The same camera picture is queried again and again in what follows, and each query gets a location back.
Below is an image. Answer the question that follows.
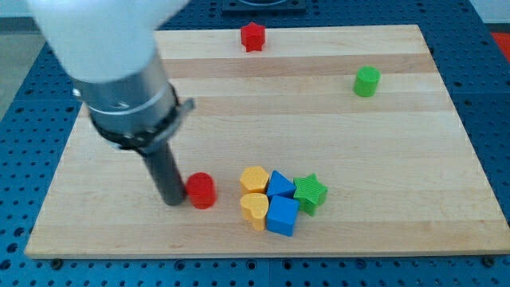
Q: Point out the green star block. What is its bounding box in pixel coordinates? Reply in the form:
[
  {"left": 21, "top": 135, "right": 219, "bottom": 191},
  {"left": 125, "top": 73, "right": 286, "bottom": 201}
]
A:
[{"left": 293, "top": 173, "right": 328, "bottom": 216}]

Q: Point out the yellow heart block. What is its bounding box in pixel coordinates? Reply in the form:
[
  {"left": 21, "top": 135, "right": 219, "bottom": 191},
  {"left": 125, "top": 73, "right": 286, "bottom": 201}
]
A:
[{"left": 240, "top": 193, "right": 269, "bottom": 231}]

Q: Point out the red cylinder block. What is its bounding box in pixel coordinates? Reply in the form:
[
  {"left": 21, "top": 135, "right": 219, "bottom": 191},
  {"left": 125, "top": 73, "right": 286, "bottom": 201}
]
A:
[{"left": 185, "top": 172, "right": 217, "bottom": 209}]

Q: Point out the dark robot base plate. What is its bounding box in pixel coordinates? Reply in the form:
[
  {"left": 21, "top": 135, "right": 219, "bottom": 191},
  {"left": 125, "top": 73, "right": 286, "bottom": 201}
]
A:
[{"left": 221, "top": 0, "right": 307, "bottom": 14}]

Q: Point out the blue triangle block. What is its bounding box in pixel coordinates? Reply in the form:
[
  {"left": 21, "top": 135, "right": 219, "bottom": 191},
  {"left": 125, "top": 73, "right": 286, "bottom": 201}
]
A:
[{"left": 266, "top": 170, "right": 296, "bottom": 199}]

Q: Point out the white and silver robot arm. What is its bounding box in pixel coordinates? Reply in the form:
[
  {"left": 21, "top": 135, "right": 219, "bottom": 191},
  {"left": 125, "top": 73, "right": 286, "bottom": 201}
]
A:
[{"left": 27, "top": 0, "right": 194, "bottom": 206}]

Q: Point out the yellow pentagon block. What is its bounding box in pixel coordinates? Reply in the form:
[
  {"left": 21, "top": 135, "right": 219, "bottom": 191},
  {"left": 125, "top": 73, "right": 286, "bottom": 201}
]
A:
[{"left": 240, "top": 166, "right": 269, "bottom": 195}]

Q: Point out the light wooden board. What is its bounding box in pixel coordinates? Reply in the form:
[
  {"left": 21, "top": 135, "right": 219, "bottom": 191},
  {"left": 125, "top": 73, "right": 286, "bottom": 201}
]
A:
[{"left": 25, "top": 25, "right": 509, "bottom": 259}]

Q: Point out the red star block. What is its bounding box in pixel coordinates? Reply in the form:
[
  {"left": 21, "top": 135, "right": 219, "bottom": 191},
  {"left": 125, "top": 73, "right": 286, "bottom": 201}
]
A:
[{"left": 240, "top": 22, "right": 265, "bottom": 53}]

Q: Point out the green cylinder block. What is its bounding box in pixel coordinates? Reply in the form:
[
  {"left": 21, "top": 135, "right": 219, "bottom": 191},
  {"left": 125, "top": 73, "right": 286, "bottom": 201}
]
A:
[{"left": 353, "top": 66, "right": 381, "bottom": 97}]

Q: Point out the red object at right edge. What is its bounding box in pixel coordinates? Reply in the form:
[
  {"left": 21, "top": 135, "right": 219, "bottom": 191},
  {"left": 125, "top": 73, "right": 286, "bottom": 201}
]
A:
[{"left": 491, "top": 32, "right": 510, "bottom": 61}]

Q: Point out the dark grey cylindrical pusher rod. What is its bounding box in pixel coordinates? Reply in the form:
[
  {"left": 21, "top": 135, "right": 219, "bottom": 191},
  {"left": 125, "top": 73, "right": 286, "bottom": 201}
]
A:
[{"left": 142, "top": 143, "right": 186, "bottom": 206}]

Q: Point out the blue cube block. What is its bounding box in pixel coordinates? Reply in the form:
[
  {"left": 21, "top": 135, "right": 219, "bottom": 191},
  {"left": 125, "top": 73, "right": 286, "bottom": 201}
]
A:
[{"left": 266, "top": 195, "right": 300, "bottom": 237}]

